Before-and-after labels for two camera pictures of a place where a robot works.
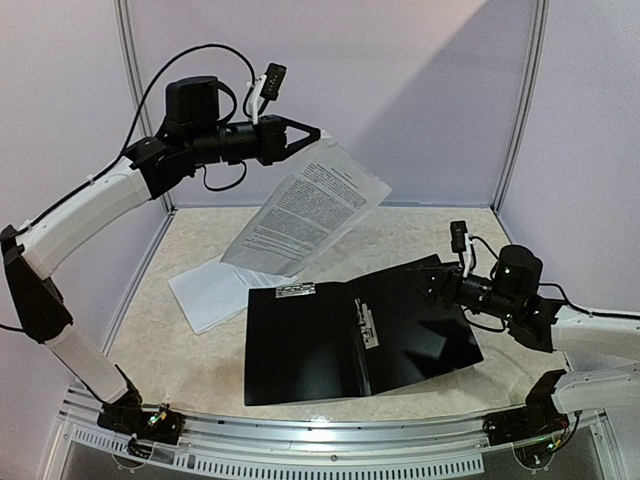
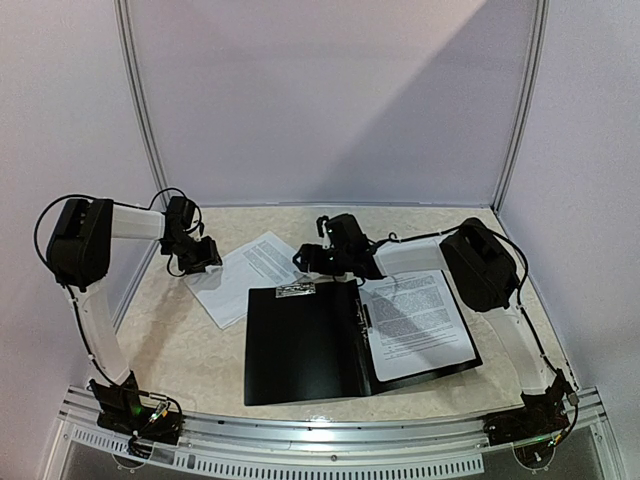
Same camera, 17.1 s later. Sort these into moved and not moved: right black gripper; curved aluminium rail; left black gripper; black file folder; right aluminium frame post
Moved: left black gripper; right black gripper
Not moved: curved aluminium rail; right aluminium frame post; black file folder
